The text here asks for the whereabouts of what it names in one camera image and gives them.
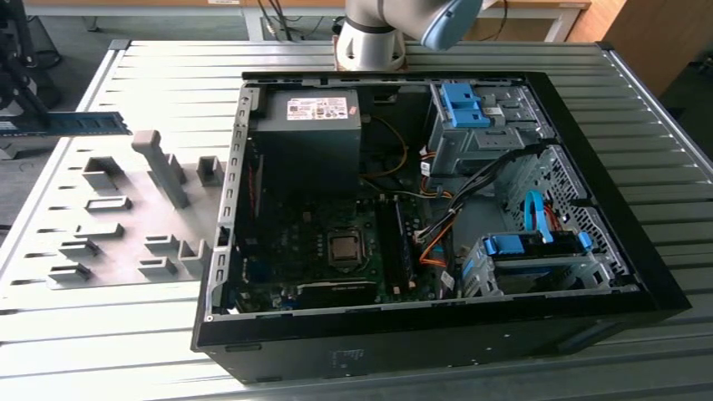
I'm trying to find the green RAM stick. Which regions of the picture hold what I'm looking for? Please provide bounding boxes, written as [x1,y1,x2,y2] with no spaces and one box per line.
[0,109,133,137]

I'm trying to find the black RAM slot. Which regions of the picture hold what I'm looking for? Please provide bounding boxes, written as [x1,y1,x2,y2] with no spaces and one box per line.
[378,195,400,293]

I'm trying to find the dark RAM stick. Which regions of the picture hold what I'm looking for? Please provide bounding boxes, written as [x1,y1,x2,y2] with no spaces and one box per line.
[394,199,418,289]

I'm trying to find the grey parts rack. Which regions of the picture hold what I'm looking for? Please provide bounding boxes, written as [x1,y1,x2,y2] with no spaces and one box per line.
[45,129,226,292]

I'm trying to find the grey power supply unit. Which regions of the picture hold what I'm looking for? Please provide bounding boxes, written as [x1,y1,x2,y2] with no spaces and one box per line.
[258,88,364,198]

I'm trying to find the green motherboard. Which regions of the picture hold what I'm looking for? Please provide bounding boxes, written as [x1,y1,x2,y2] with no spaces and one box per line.
[232,194,451,313]

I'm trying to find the CPU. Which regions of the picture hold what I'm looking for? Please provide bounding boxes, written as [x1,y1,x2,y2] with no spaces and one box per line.
[331,234,363,261]

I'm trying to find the CPU socket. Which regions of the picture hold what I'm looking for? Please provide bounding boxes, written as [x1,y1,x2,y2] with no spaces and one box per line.
[324,225,371,272]

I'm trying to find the black graphics card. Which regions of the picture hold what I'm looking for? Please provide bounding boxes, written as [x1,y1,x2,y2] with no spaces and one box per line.
[295,278,382,309]

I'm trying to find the blue plastic drive carrier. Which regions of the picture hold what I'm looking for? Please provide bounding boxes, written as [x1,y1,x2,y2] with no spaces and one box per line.
[439,83,492,129]

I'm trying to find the grey metal drive cage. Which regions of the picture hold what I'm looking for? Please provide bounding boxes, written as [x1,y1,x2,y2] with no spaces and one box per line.
[426,83,556,179]

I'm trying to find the black open PC case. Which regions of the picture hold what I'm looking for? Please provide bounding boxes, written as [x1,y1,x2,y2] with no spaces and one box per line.
[191,70,692,383]

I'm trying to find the blue disk carrier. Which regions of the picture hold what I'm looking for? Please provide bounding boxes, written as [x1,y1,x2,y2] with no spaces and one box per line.
[482,232,594,256]

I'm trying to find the grey metal disk bay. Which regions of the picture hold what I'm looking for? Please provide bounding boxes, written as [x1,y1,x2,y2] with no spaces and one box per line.
[456,231,635,298]

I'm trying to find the brown wooden cabinet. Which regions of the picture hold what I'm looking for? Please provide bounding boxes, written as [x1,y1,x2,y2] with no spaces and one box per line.
[602,0,713,97]

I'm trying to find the thin yellow wire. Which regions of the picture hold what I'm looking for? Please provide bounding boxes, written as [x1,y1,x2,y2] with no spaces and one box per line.
[359,116,411,180]

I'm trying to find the multicolour power wires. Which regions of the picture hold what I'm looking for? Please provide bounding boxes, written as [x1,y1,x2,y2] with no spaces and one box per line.
[392,190,454,201]

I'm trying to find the black cable bundle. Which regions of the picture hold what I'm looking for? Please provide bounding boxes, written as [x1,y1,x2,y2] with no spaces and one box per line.
[446,144,547,214]

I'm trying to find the orange wire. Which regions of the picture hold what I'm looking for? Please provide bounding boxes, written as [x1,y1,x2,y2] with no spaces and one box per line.
[418,227,456,267]

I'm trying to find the white frame wooden desk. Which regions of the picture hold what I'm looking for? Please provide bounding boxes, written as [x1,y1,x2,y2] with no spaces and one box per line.
[242,0,594,43]

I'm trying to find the blue wire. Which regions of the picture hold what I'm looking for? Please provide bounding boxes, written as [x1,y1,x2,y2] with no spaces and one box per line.
[524,190,554,244]

